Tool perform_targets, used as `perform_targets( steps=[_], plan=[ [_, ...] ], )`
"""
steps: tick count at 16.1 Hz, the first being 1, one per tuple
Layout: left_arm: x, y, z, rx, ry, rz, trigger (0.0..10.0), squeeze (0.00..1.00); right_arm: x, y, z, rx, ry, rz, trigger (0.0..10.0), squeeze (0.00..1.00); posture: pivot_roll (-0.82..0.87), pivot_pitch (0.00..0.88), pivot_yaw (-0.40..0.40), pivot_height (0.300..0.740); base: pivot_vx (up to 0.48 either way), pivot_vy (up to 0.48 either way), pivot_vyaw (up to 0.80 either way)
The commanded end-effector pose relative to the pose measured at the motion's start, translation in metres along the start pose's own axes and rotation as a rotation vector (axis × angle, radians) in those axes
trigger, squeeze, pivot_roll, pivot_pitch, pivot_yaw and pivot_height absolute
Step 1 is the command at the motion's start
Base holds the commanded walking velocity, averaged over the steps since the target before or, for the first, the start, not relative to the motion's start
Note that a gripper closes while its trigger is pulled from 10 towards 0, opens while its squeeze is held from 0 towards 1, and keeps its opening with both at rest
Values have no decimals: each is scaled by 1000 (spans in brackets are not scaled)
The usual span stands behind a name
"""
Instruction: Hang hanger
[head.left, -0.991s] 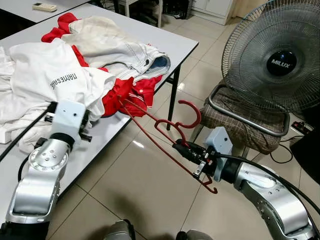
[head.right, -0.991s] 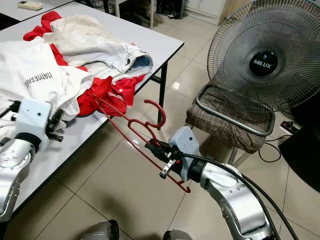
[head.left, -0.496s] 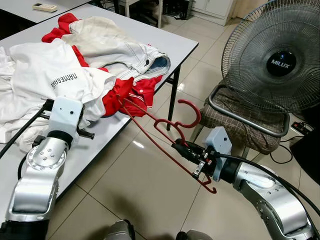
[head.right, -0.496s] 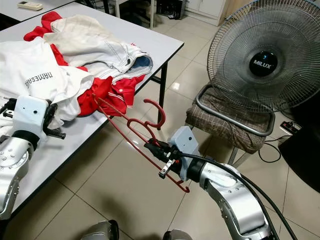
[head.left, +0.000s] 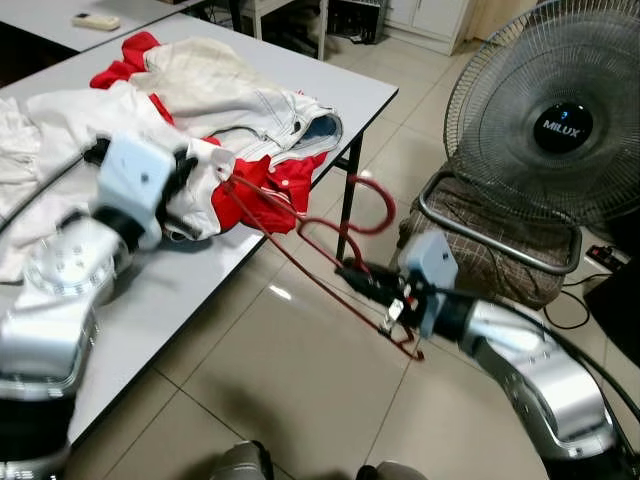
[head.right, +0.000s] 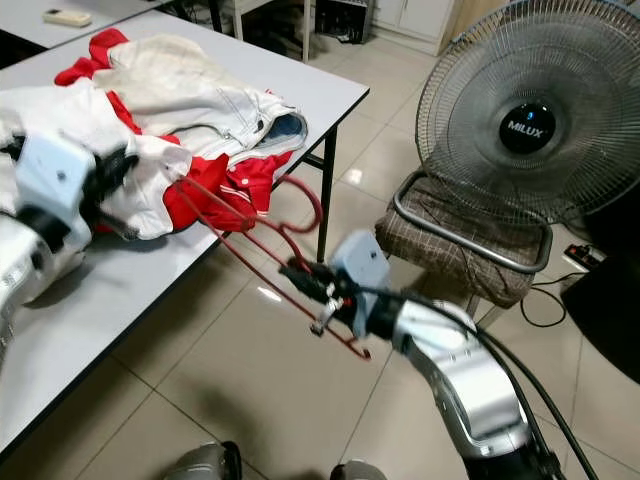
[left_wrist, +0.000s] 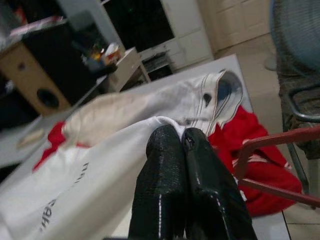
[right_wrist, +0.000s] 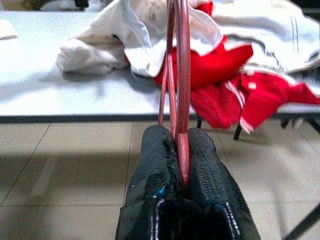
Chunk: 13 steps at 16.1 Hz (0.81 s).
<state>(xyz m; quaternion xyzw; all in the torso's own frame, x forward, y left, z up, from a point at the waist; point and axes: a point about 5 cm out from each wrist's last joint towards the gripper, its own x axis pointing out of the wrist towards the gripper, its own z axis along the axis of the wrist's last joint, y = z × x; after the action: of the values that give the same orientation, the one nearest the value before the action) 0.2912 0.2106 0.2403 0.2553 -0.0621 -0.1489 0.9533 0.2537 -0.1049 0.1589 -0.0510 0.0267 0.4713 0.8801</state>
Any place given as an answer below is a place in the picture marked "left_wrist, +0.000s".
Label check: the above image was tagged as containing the white shirt with dark print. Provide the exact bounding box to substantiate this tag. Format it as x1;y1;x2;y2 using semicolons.
0;116;187;240

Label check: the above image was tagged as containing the wooden speaker box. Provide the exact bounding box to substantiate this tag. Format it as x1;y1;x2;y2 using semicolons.
0;23;97;117

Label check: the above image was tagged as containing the grey electric fan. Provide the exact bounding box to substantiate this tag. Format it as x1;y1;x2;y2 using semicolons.
264;0;320;73

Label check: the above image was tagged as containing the small beige flat block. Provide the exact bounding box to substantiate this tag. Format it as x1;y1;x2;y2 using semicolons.
16;128;45;148

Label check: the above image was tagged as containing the red sports jersey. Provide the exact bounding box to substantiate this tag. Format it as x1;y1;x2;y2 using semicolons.
32;104;303;217

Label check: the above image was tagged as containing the red plastic hanger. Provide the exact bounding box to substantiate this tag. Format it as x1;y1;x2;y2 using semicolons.
232;126;320;210

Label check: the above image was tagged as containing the white cupboard with dark glass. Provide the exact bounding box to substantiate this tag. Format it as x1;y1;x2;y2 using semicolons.
99;0;216;76

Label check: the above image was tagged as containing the metal chair patterned cushion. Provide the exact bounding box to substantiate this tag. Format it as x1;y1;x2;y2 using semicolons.
276;66;320;196

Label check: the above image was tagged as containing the red white snack box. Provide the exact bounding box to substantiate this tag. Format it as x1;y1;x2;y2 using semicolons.
101;42;123;66

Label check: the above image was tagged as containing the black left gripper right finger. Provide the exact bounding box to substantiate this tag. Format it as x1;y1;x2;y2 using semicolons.
183;127;258;240

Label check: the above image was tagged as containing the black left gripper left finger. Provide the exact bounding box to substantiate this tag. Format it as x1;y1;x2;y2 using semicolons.
128;124;187;240

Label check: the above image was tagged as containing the white side table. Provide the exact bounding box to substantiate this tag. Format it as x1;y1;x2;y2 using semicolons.
104;47;152;92

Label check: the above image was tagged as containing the white garment striped blue collar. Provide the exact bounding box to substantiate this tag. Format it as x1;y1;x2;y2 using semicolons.
154;69;245;135

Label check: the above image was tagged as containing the cream satin garment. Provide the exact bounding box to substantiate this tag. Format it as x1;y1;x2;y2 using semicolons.
62;93;176;147

